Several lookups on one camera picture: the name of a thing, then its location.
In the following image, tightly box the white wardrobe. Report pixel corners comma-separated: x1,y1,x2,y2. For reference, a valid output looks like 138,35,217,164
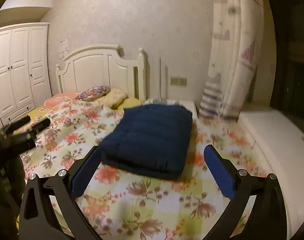
0,22,52,126

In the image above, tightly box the printed striped curtain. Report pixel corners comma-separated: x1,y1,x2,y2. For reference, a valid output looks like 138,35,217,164
199,0,264,119

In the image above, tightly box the yellow pillow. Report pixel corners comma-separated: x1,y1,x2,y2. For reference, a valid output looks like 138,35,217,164
117,98,141,113

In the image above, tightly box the white nightstand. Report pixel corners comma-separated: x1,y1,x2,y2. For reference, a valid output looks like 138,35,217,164
143,99,198,119

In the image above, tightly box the beige pillow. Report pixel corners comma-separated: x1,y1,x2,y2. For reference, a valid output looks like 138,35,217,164
96,88,127,109

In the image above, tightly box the white window bench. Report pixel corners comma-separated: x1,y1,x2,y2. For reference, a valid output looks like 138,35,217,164
238,109,304,239

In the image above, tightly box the patterned round pillow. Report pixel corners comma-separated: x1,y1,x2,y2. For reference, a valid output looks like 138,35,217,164
75,86,111,102

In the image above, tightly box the navy blue puffer jacket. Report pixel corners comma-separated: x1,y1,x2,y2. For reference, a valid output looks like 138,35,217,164
99,104,193,180

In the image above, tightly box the yellow bed sheet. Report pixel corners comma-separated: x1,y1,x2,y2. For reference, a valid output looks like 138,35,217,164
14,107,49,134

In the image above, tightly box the wall switch with paper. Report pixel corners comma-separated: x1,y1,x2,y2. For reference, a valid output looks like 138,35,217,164
59,38,69,59

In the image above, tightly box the wall socket panel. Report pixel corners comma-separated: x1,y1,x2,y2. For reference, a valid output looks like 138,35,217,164
170,77,187,87

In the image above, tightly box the floral bed quilt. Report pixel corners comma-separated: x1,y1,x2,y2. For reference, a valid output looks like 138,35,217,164
21,100,271,239

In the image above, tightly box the white wooden headboard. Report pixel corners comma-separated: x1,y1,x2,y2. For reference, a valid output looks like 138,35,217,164
56,44,146,102

